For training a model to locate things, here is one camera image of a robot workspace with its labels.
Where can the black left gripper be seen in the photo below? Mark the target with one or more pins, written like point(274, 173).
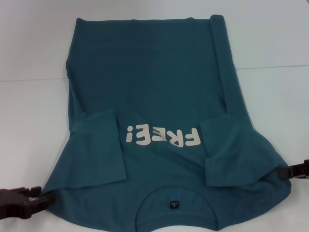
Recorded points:
point(13, 203)

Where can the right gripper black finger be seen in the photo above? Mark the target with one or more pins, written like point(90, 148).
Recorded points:
point(306, 161)
point(289, 172)

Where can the teal t-shirt with FREE print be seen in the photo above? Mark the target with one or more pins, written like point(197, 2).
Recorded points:
point(157, 84)

